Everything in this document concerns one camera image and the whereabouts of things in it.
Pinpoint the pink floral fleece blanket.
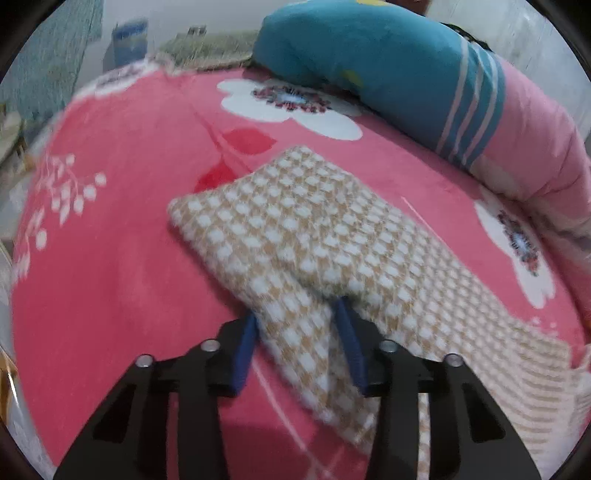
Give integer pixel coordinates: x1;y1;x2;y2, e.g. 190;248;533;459
9;60;587;480

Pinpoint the teal patterned curtain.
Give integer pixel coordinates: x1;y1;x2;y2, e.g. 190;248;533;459
0;0;105;125

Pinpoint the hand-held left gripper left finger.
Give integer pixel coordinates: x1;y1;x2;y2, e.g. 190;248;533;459
53;315;258;480

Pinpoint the pink and blue quilt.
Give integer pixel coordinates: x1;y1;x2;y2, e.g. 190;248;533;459
253;0;591;259

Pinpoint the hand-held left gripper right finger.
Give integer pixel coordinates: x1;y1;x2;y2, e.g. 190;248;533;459
333;295;542;480

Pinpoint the beige white checked knit sweater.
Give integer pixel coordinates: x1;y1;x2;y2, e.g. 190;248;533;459
166;145;583;467

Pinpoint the green fuzzy mat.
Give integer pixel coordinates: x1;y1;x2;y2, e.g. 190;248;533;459
154;30;259;72

